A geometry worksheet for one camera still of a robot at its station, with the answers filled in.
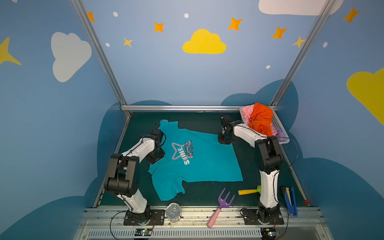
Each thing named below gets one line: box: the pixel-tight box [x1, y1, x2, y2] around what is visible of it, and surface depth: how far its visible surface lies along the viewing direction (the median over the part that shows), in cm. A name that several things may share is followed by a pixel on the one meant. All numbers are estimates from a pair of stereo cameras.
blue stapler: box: [284, 186, 298, 217], surface depth 80 cm
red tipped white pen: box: [280, 145, 310, 207], surface depth 97 cm
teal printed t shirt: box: [148, 119, 244, 202], surface depth 96 cm
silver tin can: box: [165, 202, 182, 223], surface depth 73 cm
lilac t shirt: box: [274, 127, 287, 142], surface depth 97 cm
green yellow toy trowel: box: [237, 185, 261, 196], surface depth 82 cm
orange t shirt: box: [248, 102, 274, 137], surface depth 108 cm
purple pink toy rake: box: [207, 188, 236, 229], surface depth 80 cm
